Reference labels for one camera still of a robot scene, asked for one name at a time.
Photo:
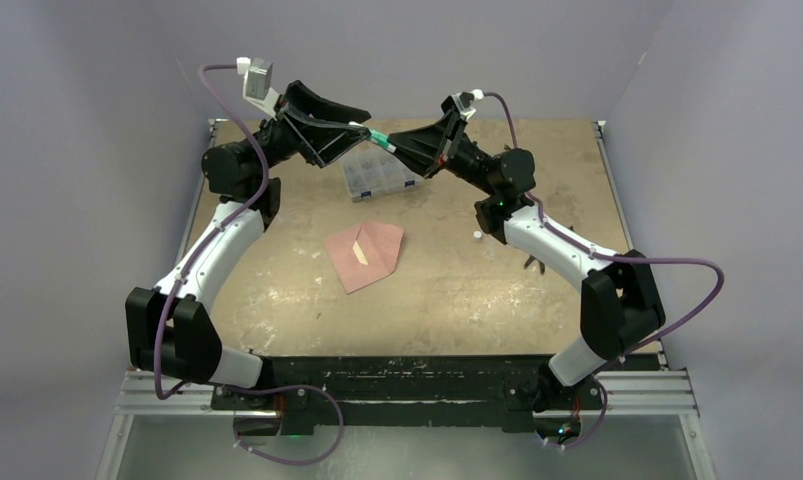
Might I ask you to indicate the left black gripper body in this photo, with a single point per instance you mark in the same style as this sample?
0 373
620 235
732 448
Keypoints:
280 141

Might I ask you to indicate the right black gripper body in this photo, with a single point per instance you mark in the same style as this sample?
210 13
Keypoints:
462 158

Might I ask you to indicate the green white glue stick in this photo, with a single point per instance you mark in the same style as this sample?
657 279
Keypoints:
377 138

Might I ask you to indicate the pink envelope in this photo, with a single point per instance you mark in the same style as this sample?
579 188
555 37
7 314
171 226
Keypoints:
381 244

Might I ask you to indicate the lined paper letter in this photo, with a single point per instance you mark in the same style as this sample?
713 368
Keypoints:
359 253

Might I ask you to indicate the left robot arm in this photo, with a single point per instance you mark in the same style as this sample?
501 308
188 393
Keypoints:
169 329

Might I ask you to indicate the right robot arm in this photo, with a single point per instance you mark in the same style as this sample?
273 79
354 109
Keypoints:
619 301

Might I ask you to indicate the clear plastic screw box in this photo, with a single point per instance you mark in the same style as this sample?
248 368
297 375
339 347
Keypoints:
373 172

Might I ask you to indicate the black pliers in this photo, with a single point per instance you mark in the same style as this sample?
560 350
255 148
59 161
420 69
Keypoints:
539 264

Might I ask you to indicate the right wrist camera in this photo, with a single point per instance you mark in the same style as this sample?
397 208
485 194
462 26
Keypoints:
462 103

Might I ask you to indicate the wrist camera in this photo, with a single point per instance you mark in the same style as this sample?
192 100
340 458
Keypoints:
462 103
257 91

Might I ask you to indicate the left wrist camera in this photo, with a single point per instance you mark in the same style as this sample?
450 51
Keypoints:
257 91

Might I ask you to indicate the black base frame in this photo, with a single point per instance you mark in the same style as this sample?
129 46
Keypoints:
509 392

